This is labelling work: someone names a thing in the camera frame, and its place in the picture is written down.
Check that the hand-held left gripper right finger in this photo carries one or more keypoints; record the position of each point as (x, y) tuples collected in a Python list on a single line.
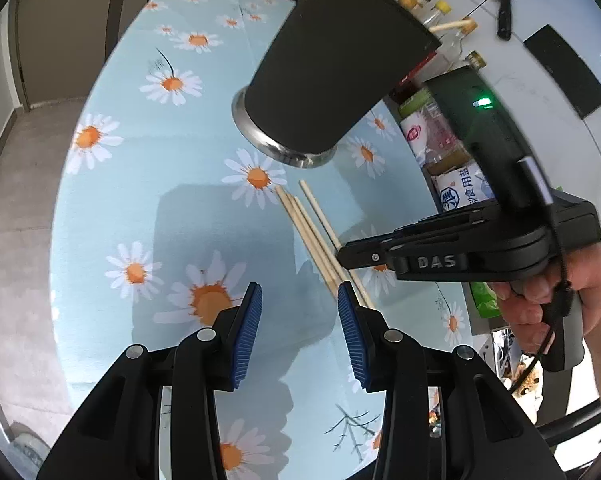
[(353, 340)]

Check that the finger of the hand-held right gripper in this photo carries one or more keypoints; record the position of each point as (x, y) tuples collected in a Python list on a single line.
[(440, 227), (363, 256)]

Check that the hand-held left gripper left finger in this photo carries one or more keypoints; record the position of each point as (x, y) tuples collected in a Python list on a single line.
[(248, 335)]

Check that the row of wooden chopsticks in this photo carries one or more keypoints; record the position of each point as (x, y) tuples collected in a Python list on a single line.
[(308, 232)]

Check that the black cylindrical utensil holder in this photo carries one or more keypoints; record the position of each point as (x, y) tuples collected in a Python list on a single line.
[(330, 60)]

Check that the single pale wooden chopstick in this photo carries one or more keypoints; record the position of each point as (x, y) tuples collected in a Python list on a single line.
[(453, 25)]

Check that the person's right hand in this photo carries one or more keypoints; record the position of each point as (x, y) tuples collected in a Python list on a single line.
[(597, 285)]

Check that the blue and white salt bag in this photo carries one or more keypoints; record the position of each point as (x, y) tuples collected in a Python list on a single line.
[(460, 190)]

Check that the green sugar bag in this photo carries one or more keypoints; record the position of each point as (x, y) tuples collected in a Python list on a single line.
[(485, 300)]

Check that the white and pink bag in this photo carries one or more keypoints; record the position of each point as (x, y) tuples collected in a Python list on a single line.
[(420, 130)]

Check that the blue daisy print tablecloth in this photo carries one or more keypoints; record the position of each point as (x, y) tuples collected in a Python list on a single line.
[(130, 185)]

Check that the black curved tube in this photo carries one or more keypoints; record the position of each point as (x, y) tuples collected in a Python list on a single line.
[(575, 422)]

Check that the row of condiment bottles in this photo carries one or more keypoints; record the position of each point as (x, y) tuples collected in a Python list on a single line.
[(443, 7)]

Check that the grey door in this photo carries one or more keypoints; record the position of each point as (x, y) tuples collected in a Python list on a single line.
[(65, 25)]

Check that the black wall panel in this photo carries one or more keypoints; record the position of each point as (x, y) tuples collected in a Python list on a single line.
[(565, 70)]

